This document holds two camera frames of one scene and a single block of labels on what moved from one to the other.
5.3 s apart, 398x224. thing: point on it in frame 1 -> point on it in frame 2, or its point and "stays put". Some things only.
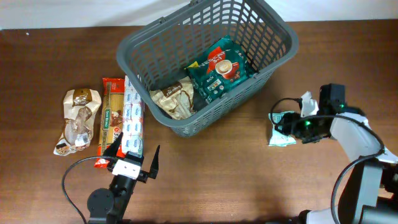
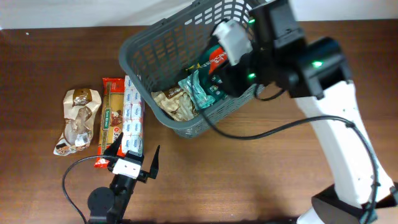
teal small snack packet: (279, 139) -> (193, 86)
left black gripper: (143, 175) stays put
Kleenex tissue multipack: (133, 119) stays put
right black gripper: (291, 126) -> (232, 86)
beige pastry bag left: (79, 106) stays put
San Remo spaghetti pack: (111, 118) stays put
